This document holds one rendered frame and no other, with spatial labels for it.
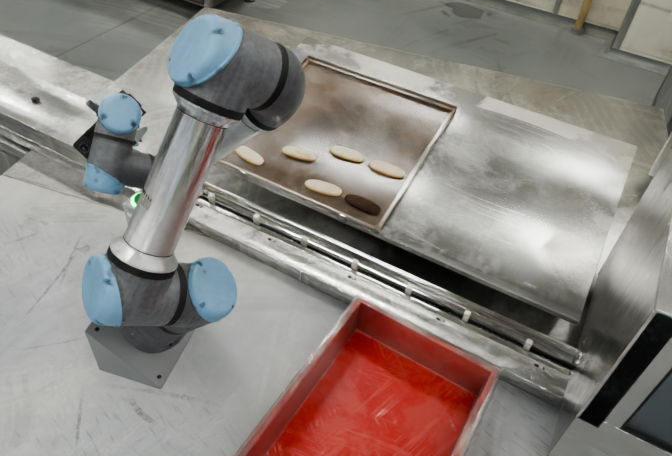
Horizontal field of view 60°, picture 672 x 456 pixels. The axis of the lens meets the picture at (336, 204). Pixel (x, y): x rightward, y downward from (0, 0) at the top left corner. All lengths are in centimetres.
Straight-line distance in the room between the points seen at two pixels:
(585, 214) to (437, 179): 37
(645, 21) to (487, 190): 313
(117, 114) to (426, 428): 84
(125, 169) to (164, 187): 26
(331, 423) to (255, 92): 64
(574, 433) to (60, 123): 144
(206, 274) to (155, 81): 113
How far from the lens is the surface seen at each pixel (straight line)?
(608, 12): 486
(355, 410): 121
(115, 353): 122
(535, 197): 156
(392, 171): 153
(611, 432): 110
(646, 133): 221
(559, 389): 130
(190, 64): 89
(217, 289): 108
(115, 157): 119
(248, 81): 90
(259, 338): 129
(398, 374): 126
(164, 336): 119
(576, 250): 149
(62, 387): 131
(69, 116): 179
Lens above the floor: 189
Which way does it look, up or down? 43 degrees down
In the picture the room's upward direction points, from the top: 6 degrees clockwise
